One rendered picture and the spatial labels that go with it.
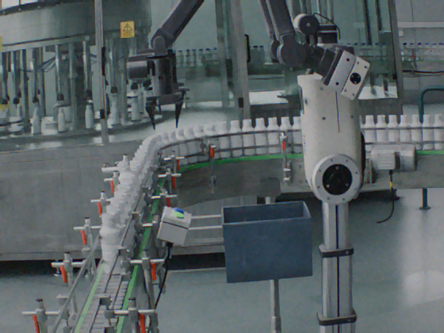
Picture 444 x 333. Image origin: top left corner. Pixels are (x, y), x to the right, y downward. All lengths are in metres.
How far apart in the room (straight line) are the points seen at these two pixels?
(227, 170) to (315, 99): 1.72
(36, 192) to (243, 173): 2.21
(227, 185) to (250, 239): 1.20
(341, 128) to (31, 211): 3.87
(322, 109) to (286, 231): 0.65
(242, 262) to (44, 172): 3.20
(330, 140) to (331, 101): 0.12
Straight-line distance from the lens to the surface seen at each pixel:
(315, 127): 2.96
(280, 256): 3.47
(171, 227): 2.77
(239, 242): 3.45
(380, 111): 8.37
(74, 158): 6.44
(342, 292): 3.14
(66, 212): 6.51
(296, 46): 2.77
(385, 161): 4.39
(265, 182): 4.66
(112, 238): 2.60
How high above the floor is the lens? 1.65
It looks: 8 degrees down
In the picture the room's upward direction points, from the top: 4 degrees counter-clockwise
